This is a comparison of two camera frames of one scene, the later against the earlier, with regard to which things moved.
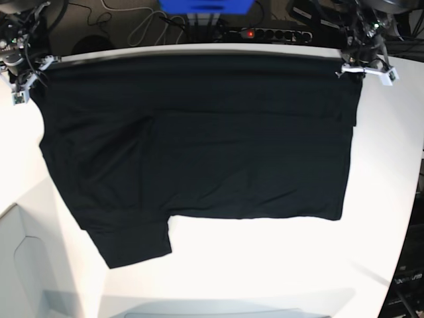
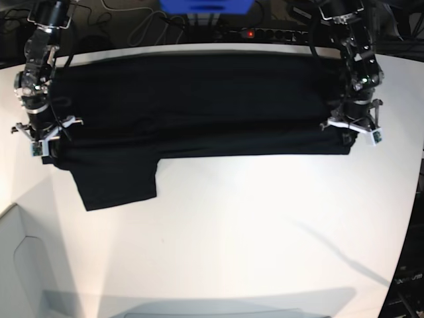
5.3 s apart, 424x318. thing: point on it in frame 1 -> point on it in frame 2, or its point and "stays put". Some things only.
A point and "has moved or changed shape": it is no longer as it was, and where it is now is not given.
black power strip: x=277 y=34 stays put
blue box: x=205 y=6 stays put
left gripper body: x=19 y=94 -> x=41 y=136
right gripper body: x=387 y=75 -> x=355 y=117
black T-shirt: x=133 y=142 has moved or changed shape
